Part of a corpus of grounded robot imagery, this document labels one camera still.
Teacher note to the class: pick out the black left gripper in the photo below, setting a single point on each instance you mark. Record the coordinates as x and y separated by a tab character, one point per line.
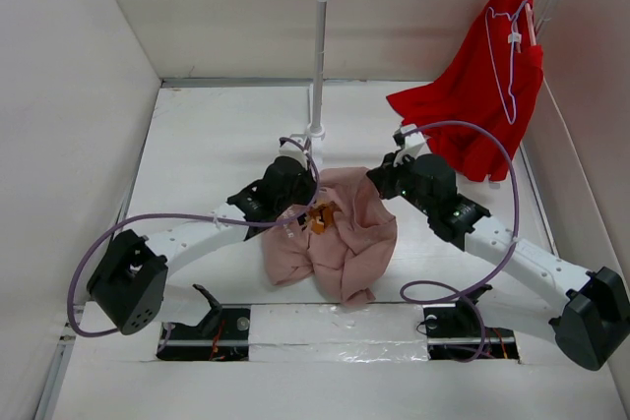
308	183

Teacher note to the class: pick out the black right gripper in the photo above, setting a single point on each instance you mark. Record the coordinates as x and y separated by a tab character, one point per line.
385	173

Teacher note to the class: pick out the pink printed t shirt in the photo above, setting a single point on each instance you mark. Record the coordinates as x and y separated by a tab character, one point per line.
345	241

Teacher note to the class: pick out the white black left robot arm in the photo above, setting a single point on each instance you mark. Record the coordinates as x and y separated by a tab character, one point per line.
130	282

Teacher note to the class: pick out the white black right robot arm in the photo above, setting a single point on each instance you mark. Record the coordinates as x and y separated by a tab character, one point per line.
586	312

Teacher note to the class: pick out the red t shirt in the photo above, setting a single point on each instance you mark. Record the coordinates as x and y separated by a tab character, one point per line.
461	109

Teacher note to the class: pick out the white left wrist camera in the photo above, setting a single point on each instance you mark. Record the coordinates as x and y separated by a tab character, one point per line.
295	146

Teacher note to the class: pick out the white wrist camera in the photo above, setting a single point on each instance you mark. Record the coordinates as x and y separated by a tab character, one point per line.
410	142
295	146

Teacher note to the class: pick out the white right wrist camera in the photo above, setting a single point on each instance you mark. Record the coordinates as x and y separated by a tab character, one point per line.
410	142

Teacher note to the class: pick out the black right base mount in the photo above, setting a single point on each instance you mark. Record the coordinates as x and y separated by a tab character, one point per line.
453	333

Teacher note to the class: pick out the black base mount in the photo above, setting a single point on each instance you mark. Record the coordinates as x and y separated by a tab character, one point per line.
222	335
453	333

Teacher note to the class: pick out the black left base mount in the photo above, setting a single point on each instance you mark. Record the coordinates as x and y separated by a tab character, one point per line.
222	335

